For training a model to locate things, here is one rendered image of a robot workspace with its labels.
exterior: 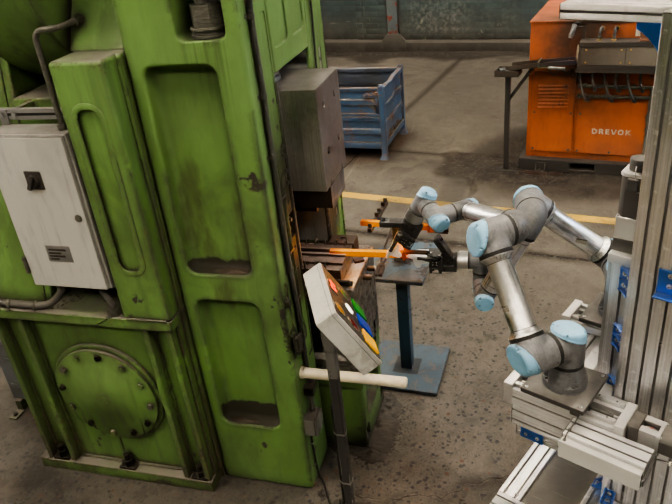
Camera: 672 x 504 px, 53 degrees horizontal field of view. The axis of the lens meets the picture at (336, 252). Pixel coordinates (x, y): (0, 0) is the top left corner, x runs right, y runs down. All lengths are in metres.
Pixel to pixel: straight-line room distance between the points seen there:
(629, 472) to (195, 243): 1.71
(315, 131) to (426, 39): 8.09
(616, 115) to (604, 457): 4.03
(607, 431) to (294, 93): 1.58
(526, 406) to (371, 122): 4.36
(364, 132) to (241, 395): 3.95
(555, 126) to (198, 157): 4.12
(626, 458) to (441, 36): 8.65
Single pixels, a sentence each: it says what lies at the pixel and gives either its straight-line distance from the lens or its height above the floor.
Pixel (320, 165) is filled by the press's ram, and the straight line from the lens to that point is 2.58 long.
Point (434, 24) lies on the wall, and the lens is 10.47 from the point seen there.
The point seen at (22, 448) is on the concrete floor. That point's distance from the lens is 4.00.
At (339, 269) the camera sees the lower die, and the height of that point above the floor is 0.98.
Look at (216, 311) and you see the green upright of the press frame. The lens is 2.84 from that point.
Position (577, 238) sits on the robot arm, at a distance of 2.80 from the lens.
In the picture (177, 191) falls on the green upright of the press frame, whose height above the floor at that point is 1.45.
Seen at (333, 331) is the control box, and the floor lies 1.13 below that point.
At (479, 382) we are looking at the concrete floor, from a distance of 3.75.
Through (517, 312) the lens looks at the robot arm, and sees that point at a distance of 2.30.
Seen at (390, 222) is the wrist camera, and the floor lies 1.16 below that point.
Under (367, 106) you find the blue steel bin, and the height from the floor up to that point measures 0.51.
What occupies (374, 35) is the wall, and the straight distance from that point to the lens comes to 10.83.
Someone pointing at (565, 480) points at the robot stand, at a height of 0.21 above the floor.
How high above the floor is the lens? 2.42
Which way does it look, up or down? 29 degrees down
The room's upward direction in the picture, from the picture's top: 7 degrees counter-clockwise
